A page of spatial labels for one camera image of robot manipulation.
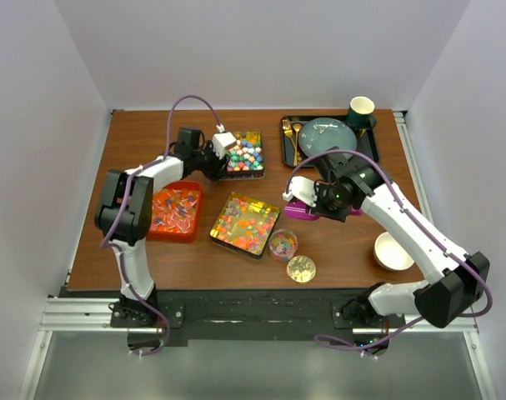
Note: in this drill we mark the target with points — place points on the orange candy box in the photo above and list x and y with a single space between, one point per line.
176 212

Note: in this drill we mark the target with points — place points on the black serving tray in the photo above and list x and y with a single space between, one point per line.
366 142

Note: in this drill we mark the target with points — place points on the white paper bowl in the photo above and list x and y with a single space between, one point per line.
390 255

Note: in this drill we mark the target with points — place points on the gold jar lid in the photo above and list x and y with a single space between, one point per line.
301 269

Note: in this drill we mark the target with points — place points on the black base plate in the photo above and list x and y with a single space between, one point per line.
264 315

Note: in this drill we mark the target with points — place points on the aluminium frame rail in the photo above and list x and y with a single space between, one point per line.
94 315

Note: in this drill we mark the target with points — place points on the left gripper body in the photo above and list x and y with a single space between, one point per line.
208 162

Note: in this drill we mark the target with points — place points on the blue ceramic plate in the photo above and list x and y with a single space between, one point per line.
325 133

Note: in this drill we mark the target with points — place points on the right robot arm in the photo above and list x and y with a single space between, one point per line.
454 281

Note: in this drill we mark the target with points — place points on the candy tin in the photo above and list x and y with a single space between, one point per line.
244 225
246 157

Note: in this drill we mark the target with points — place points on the gold fork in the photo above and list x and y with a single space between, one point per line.
290 134

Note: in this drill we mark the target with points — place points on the gold spoon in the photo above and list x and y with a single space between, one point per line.
296 127

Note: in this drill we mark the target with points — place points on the clear plastic jar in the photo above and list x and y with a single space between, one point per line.
282 245

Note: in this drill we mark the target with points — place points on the dark green cup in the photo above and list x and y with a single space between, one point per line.
360 113

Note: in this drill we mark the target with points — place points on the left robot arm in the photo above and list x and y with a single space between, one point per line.
124 212

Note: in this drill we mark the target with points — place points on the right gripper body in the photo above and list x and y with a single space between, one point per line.
328 203

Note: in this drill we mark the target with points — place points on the purple plastic scoop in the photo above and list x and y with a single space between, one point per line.
297 209

